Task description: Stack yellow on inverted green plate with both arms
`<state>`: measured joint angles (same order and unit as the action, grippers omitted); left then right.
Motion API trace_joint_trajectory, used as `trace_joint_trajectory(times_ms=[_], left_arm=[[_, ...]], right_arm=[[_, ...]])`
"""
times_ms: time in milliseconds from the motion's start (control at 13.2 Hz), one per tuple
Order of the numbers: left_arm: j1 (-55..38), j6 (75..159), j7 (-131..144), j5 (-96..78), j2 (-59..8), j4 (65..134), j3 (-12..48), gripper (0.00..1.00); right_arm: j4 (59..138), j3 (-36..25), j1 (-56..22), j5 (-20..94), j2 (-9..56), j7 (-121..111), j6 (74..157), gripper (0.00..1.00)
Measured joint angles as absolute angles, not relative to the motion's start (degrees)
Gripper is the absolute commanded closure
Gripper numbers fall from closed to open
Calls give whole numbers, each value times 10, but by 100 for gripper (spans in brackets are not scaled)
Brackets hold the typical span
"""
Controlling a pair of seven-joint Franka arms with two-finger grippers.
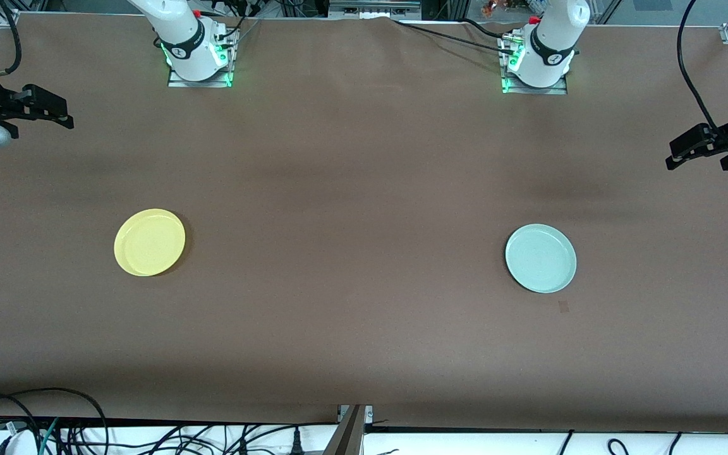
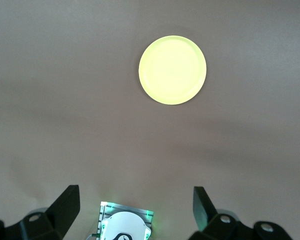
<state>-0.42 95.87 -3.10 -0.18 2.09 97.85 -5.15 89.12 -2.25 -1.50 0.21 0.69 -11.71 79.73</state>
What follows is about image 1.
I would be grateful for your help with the yellow round plate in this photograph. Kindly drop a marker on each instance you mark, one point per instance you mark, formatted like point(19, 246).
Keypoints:
point(149, 242)

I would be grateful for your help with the pale green round plate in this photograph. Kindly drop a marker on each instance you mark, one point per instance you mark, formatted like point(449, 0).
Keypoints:
point(541, 258)

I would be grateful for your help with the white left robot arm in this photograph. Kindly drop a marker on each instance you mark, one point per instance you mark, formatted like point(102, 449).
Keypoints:
point(553, 38)

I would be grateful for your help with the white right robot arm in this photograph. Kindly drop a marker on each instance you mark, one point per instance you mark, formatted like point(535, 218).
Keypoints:
point(177, 25)

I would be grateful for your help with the brown table cover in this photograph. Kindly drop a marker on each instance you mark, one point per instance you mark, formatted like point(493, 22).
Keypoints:
point(364, 328)

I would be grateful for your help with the black power plug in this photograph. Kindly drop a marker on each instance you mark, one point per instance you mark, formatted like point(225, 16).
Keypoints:
point(297, 442)

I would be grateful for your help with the aluminium rail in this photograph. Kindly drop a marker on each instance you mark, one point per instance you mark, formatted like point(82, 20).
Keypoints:
point(373, 7)

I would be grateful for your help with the aluminium frame post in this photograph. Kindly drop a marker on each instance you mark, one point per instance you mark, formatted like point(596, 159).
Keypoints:
point(346, 436)

